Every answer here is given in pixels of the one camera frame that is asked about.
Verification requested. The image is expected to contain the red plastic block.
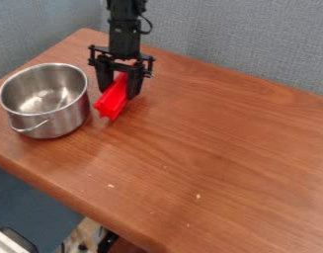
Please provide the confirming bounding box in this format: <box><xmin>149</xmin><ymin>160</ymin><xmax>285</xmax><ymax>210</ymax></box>
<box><xmin>94</xmin><ymin>72</ymin><xmax>129</xmax><ymax>121</ymax></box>

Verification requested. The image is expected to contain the black chair frame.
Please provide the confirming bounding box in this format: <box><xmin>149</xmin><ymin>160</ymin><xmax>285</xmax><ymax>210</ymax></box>
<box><xmin>0</xmin><ymin>228</ymin><xmax>39</xmax><ymax>253</ymax></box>

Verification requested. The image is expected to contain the beige object under table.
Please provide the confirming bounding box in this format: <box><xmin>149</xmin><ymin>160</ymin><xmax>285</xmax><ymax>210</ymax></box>
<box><xmin>54</xmin><ymin>216</ymin><xmax>122</xmax><ymax>253</ymax></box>

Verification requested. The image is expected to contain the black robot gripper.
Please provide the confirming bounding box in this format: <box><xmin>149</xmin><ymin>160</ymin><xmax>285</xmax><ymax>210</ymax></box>
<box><xmin>89</xmin><ymin>19</ymin><xmax>156</xmax><ymax>100</ymax></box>

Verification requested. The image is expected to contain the metal pot with handle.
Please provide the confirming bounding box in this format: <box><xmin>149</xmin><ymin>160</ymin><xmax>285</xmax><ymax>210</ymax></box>
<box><xmin>0</xmin><ymin>62</ymin><xmax>91</xmax><ymax>139</ymax></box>

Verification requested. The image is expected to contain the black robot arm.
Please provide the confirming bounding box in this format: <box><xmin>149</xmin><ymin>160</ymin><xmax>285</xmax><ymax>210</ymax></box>
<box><xmin>89</xmin><ymin>0</ymin><xmax>157</xmax><ymax>100</ymax></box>

